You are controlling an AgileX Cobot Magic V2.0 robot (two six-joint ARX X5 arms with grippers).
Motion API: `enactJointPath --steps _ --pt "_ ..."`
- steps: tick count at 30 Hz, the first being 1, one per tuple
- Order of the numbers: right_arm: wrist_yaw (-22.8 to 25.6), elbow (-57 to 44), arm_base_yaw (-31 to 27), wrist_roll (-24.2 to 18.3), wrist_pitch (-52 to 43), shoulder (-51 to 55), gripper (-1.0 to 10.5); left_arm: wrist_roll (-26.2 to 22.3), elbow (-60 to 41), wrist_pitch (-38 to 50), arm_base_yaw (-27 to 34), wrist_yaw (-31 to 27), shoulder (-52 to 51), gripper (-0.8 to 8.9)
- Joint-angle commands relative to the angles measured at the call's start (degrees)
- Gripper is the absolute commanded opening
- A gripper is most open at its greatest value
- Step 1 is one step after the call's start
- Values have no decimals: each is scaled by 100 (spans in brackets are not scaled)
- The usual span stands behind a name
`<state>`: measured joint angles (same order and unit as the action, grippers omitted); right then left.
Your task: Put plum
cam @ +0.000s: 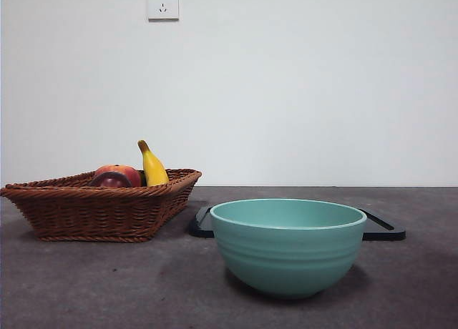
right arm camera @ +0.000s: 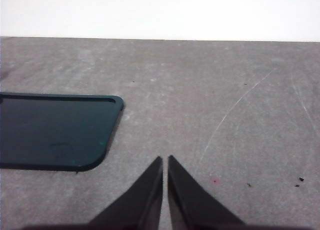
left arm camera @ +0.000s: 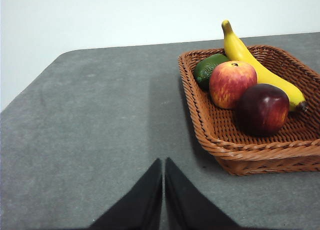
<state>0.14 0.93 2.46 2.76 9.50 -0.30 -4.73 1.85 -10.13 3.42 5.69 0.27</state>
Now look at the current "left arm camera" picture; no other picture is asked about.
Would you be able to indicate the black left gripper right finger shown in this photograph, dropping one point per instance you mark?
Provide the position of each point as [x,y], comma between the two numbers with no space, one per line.
[185,202]

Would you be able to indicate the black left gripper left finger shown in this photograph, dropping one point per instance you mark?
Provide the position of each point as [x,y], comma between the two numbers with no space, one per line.
[145,202]

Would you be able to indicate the dark red plum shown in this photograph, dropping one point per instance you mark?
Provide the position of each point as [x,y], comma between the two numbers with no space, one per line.
[262,110]

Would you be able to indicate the brown wicker basket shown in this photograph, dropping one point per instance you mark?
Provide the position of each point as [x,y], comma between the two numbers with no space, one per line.
[225,140]

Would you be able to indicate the red yellow apple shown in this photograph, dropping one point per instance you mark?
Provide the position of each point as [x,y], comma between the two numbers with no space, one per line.
[230,85]

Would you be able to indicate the yellow banana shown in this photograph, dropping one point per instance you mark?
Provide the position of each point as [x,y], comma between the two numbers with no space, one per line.
[265,75]

